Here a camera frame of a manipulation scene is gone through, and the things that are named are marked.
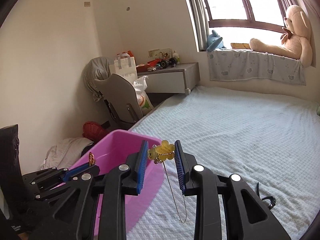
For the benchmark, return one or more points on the black wrist watch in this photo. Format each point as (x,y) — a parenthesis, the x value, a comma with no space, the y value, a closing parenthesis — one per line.
(272,199)

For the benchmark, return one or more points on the blue plush toy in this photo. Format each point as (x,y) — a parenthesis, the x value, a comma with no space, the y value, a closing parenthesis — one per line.
(214,41)

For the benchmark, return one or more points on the grey chair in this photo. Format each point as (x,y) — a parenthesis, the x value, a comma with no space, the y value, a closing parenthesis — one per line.
(120,97)

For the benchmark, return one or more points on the large beige teddy bear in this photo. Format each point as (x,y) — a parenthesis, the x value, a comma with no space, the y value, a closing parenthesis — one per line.
(295,40)

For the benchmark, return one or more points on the white plastic bag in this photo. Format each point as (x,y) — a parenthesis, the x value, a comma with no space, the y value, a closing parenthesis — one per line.
(143,100)

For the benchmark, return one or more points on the white paper bag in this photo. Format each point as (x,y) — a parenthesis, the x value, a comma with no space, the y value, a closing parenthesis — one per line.
(125,66)

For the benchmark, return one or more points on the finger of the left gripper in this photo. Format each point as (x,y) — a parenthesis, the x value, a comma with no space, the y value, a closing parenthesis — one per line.
(80,170)

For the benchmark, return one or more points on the light blue quilted blanket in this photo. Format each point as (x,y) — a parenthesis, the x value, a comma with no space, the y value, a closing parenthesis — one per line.
(271,141)

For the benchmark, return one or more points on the grey desk drawer unit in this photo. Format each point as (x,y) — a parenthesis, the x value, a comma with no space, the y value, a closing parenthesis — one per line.
(181,79)

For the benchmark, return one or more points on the grey patterned window cloth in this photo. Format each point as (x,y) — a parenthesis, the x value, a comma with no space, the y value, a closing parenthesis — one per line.
(241,65)

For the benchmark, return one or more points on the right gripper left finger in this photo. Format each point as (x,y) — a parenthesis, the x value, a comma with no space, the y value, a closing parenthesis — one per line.
(93,207)

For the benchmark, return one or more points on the pile of white clothes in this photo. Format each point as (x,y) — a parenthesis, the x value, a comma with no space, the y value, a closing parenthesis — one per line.
(65,153)

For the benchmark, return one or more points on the purple plastic tub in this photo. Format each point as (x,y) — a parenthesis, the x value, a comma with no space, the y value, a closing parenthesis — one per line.
(127,182)

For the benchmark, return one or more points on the grey cloth on chair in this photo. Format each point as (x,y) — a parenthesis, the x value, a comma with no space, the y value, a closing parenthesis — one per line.
(97,69)

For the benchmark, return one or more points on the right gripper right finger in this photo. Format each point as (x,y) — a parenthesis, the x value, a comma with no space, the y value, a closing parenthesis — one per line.
(246,215)

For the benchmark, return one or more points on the red basket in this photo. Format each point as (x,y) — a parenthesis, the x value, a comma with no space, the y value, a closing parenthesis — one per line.
(94,131)

